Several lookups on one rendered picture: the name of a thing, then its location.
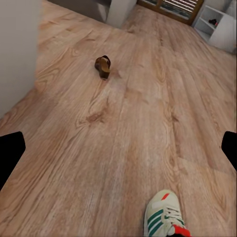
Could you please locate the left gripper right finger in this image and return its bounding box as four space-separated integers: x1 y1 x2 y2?
221 131 237 171

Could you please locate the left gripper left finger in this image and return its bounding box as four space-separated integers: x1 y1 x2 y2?
0 131 26 190

